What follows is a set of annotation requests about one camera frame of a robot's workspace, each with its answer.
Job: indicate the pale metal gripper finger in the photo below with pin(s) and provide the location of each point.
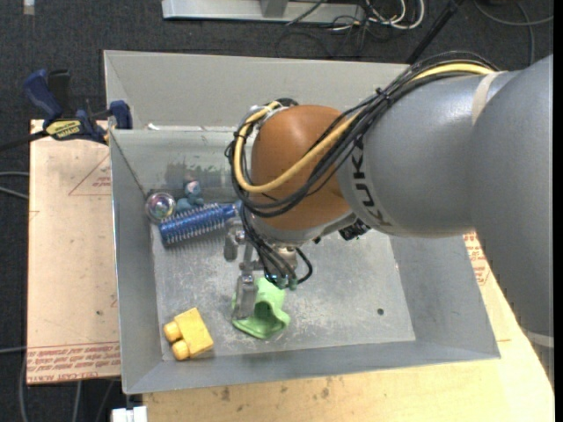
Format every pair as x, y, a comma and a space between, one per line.
239, 301
251, 295

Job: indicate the yellow toy building block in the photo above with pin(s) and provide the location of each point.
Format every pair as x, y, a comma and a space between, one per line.
191, 332

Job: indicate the grey metal bin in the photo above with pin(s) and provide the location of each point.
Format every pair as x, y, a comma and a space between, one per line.
343, 297

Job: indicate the blue bristle hairbrush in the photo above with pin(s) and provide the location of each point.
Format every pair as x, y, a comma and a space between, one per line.
195, 227

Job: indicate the blue toy figure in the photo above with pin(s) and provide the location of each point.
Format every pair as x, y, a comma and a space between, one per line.
192, 194

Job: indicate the clear iridescent ball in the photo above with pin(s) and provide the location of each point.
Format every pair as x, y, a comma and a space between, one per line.
160, 206

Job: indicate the brown cardboard board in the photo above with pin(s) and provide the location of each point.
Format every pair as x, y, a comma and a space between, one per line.
70, 257

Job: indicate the black cylinder on white bracket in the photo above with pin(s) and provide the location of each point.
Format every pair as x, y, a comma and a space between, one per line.
352, 231

